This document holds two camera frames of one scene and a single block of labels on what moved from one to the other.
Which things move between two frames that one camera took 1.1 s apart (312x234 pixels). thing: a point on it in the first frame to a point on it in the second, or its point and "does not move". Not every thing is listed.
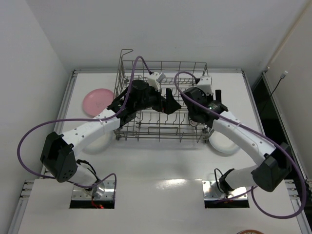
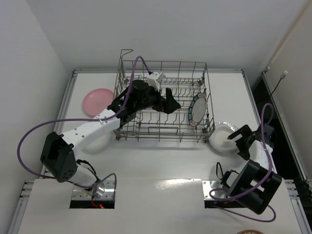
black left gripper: [160, 101] does not move
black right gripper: [217, 105] to [245, 140]
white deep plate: [222, 144] does not move
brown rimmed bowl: [250, 231] does not move
